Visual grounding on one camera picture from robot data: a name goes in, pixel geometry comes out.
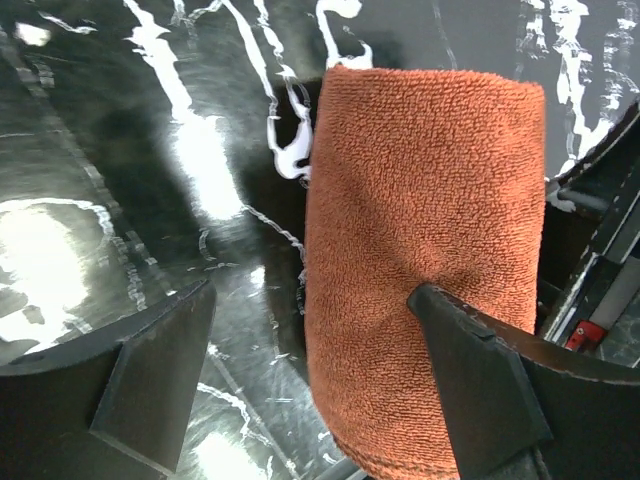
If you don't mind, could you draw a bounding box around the brown towel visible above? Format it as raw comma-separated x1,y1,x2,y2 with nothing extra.
304,66,545,479

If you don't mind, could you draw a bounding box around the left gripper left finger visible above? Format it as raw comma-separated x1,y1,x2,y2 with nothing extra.
1,280,216,479

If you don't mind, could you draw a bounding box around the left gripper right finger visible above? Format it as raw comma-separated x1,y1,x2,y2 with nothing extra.
408,284,639,479

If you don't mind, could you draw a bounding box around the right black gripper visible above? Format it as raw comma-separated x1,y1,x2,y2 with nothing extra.
539,99,639,352

